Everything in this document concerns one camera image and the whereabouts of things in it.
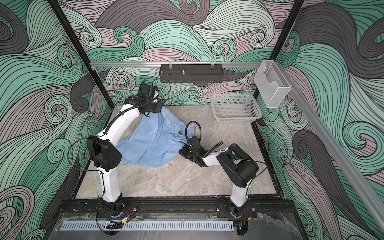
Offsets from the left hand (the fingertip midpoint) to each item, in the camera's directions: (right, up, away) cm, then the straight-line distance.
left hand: (158, 105), depth 88 cm
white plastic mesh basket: (+56, 0, +30) cm, 63 cm away
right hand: (+11, -29, +3) cm, 31 cm away
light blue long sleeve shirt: (-3, -22, +4) cm, 22 cm away
